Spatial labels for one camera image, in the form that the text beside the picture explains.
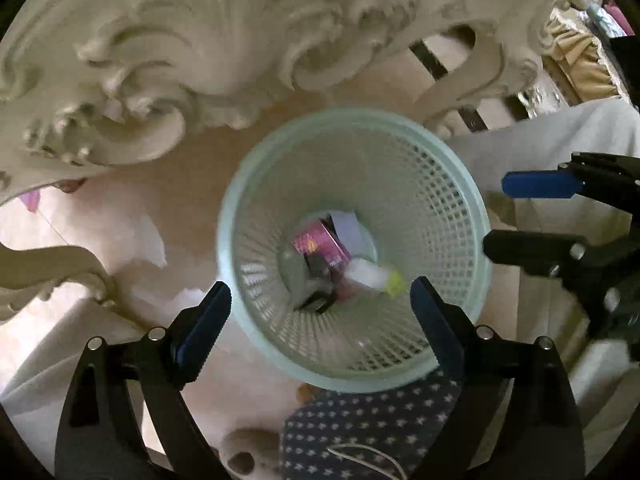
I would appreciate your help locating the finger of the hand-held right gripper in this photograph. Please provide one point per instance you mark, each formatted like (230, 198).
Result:
(540, 185)
(530, 252)

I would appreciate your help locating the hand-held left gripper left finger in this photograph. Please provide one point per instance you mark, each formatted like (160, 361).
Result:
(202, 320)

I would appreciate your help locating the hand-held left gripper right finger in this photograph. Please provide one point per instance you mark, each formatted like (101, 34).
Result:
(434, 317)

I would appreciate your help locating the pale green mesh wastebasket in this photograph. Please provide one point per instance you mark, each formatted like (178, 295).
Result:
(415, 185)

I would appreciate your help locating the person's right leg white trousers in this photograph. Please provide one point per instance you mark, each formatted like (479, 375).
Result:
(575, 135)

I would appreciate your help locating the white and yellow wrapper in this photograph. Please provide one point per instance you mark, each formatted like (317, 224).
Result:
(370, 274)

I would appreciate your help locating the black plastic item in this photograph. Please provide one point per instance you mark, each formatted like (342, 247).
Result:
(317, 285)

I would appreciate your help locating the white paper sheet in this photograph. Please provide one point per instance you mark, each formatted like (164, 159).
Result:
(350, 230)

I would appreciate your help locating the dark star-printed cushion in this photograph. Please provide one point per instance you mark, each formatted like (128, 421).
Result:
(360, 420)

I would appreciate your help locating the golden upholstered sofa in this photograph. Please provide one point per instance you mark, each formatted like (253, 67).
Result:
(580, 60)

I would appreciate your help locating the pink printed box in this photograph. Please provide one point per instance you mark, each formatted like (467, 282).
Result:
(320, 242)

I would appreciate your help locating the beige plush slipper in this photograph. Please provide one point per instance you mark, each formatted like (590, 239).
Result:
(245, 455)

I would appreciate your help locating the pink object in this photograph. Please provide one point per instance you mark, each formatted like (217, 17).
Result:
(31, 200)

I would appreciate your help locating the ornate carved cream table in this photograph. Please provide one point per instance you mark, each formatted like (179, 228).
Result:
(200, 35)

